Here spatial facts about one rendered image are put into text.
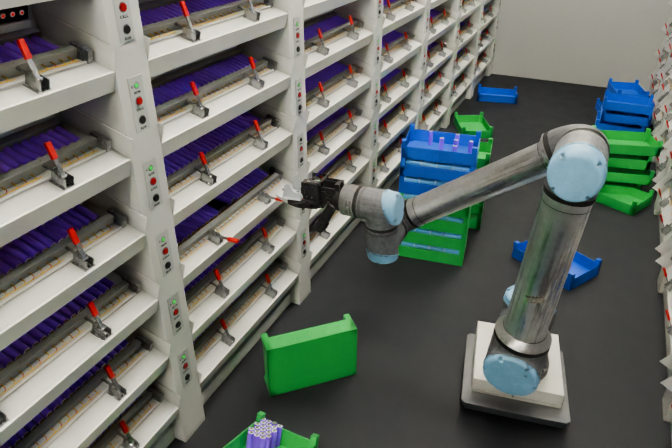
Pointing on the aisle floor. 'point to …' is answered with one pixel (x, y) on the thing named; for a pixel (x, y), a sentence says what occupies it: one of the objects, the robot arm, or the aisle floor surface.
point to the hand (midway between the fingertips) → (283, 194)
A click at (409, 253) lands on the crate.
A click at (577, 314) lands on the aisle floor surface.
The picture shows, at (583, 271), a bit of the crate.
